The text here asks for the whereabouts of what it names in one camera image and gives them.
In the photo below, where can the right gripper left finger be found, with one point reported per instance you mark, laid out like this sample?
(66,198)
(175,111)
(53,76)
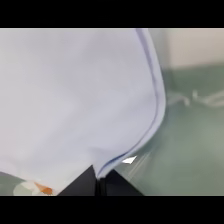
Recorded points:
(83,185)

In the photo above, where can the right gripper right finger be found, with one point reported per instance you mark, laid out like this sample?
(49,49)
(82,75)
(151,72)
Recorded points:
(121,186)

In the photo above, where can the light blue shirt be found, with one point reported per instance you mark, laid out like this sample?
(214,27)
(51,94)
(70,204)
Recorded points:
(76,100)

